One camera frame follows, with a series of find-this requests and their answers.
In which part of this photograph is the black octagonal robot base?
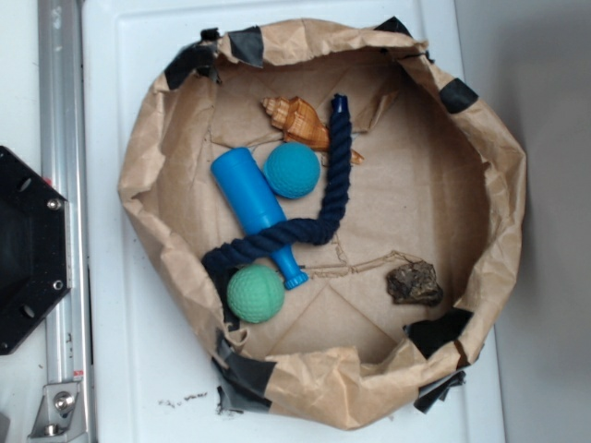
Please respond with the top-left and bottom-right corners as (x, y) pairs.
(1, 146), (69, 355)

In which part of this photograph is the blue golf ball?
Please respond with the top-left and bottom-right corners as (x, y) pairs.
(263, 142), (320, 199)

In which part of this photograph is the blue plastic bottle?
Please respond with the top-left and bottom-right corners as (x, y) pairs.
(211, 148), (308, 290)

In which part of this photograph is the green golf ball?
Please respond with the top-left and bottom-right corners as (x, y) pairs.
(227, 264), (284, 324)

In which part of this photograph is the brown spiral seashell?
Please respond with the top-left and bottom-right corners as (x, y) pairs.
(260, 95), (366, 165)

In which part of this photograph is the dark brown rock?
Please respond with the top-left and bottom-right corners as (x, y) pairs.
(386, 261), (443, 306)

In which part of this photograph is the brown paper bag basin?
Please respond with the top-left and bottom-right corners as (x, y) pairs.
(118, 18), (526, 430)

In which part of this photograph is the dark blue rope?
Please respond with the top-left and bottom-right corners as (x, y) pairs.
(201, 93), (354, 281)

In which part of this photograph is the aluminium frame rail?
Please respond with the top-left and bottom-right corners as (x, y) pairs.
(38, 1), (97, 442)

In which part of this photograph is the metal corner bracket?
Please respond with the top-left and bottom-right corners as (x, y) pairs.
(27, 381), (86, 442)

